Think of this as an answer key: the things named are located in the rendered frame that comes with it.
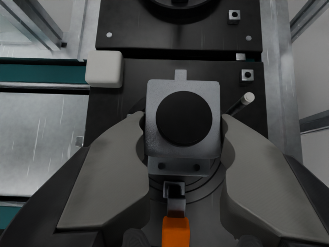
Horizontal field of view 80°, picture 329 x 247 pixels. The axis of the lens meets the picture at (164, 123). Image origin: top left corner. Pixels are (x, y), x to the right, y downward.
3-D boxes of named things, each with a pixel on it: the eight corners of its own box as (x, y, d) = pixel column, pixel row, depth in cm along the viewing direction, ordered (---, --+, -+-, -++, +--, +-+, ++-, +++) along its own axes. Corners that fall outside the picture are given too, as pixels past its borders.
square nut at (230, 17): (238, 24, 29) (240, 19, 28) (227, 24, 29) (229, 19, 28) (238, 14, 29) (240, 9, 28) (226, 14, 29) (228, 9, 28)
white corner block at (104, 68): (125, 93, 29) (118, 82, 25) (94, 92, 29) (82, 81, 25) (127, 63, 30) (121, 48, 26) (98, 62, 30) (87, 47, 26)
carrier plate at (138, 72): (268, 246, 25) (277, 254, 23) (78, 236, 25) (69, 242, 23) (257, 68, 29) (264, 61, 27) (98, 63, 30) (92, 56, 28)
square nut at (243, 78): (251, 83, 27) (254, 80, 26) (239, 83, 27) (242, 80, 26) (250, 72, 27) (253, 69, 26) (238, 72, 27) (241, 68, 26)
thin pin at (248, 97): (224, 123, 24) (255, 101, 15) (218, 123, 24) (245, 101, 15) (224, 116, 24) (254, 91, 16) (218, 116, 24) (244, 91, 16)
